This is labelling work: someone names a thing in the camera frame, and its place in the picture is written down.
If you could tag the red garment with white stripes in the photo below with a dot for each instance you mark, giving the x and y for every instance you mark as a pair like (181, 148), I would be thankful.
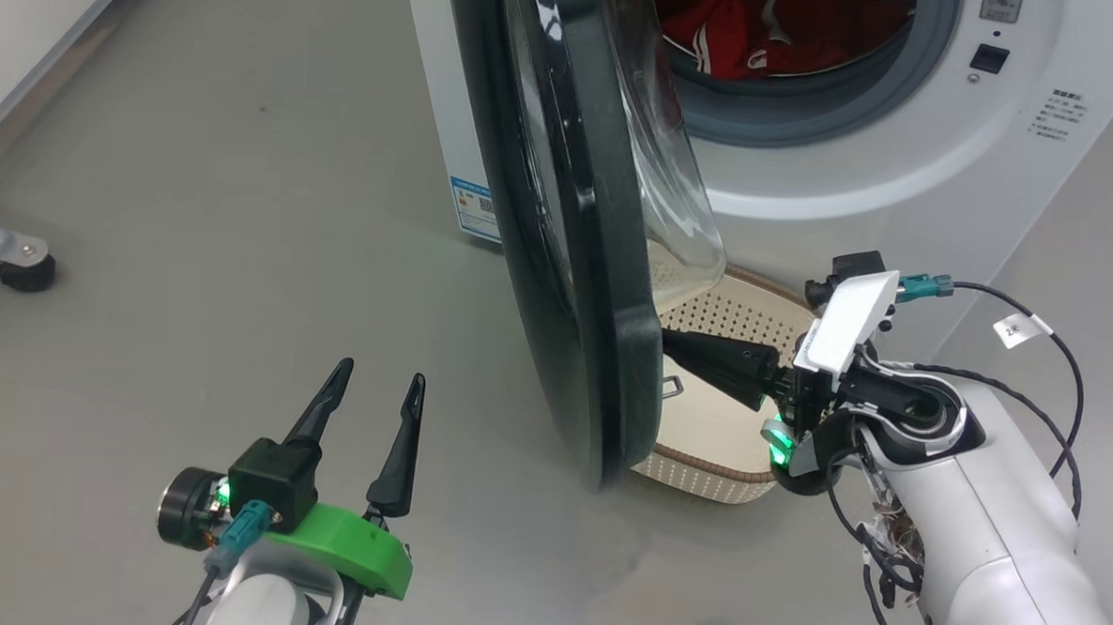
(710, 28)

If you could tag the white washing machine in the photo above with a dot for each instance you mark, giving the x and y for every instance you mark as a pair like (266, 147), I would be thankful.
(901, 168)

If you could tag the blue white energy label sticker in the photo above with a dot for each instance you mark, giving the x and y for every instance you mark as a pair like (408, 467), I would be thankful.
(474, 210)

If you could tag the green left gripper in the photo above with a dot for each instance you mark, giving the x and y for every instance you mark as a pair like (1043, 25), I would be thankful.
(358, 548)

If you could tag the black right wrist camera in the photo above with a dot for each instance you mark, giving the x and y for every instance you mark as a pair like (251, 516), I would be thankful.
(854, 266)

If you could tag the grey leg with black caster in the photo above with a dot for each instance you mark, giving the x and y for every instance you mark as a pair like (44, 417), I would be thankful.
(14, 261)

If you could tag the dark round washing machine door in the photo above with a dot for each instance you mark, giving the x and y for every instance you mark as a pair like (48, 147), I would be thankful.
(570, 219)

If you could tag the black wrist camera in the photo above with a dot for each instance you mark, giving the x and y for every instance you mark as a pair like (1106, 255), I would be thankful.
(272, 479)
(854, 266)

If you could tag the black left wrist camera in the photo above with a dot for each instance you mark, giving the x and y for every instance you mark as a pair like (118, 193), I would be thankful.
(272, 479)

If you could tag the plain red garment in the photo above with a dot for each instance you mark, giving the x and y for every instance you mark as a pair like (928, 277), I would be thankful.
(841, 24)

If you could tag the beige perforated laundry basket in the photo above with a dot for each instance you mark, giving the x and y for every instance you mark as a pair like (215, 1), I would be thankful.
(720, 432)

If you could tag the white cabinet panel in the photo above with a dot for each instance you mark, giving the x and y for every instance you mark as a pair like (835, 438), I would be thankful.
(25, 17)

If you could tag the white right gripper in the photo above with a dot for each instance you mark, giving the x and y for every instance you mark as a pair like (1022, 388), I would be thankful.
(842, 330)

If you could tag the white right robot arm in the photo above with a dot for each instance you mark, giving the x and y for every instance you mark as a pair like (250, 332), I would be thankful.
(988, 538)

